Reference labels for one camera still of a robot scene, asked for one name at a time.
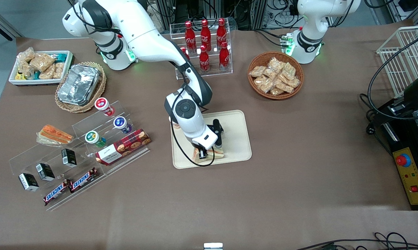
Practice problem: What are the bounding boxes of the beige cloth bag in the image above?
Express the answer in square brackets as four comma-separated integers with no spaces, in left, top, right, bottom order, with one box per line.
[147,10,165,34]

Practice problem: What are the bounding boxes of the aluminium frame rack with cables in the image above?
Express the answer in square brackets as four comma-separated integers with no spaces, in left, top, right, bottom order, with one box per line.
[145,0,301,31]

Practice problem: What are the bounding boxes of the round brown wicker basket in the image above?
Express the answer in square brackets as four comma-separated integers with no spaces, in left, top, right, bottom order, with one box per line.
[247,51,305,100]

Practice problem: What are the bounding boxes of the red emergency stop button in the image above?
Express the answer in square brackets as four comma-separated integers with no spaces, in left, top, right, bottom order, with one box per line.
[395,153,411,167]

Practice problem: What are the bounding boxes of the white rectangular bin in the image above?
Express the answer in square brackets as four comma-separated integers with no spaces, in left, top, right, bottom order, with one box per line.
[8,50,74,86]

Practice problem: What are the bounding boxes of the clear acrylic bottle rack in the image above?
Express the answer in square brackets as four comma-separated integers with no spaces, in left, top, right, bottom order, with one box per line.
[170,21,233,80]

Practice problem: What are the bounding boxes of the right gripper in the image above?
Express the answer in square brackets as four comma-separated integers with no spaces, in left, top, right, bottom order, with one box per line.
[191,126,219,160]

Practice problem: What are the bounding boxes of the snickers chocolate bar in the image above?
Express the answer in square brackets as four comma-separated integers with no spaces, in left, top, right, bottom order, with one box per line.
[43,179,72,206]
[69,167,98,193]

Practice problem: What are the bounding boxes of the green lid yogurt cup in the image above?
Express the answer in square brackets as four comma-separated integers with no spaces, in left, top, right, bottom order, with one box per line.
[85,130,106,148]

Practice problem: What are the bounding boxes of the red tartan cookie box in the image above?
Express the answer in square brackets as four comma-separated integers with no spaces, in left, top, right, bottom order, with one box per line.
[95,128,152,166]

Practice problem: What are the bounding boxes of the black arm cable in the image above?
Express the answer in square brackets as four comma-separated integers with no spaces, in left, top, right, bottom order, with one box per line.
[169,61,216,167]

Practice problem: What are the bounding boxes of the triangular sandwich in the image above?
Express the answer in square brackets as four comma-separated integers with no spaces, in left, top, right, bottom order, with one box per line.
[36,125,74,146]
[192,147,225,164]

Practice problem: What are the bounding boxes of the light wicker basket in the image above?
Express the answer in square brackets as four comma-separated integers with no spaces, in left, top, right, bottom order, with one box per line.
[55,61,107,113]

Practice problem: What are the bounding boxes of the silver foil container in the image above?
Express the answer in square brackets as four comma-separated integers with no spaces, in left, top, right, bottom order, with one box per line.
[57,64,102,106]

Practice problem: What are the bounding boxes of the beige plastic tray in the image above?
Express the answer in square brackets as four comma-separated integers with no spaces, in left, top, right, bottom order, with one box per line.
[170,110,253,169]

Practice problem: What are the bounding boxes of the black control box yellow panel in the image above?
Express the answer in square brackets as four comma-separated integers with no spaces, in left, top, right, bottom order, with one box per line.
[379,99,418,211]

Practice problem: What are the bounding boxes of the white wire basket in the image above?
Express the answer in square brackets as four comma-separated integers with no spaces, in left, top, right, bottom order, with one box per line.
[376,25,418,98]

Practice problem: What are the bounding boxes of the small black white carton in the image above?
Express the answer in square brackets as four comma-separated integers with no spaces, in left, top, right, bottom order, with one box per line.
[61,148,77,168]
[37,163,56,182]
[18,173,40,192]

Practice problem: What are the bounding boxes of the thick black cable loop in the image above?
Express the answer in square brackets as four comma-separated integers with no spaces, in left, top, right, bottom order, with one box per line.
[359,31,418,136]

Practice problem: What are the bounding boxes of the clear acrylic stepped display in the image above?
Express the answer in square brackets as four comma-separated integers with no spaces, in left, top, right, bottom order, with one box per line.
[8,100,151,212]

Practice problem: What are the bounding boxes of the black floor cables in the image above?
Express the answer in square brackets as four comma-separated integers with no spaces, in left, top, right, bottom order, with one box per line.
[296,232,418,250]

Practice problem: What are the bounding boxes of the black and white device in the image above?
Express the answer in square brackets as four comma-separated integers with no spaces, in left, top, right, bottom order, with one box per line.
[401,64,418,120]

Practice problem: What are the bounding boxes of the blue lid yogurt cup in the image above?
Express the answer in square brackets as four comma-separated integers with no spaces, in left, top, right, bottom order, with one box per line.
[113,116,133,134]

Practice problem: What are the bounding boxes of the red lid yogurt cup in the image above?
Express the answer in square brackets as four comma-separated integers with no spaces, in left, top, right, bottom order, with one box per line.
[94,97,115,117]

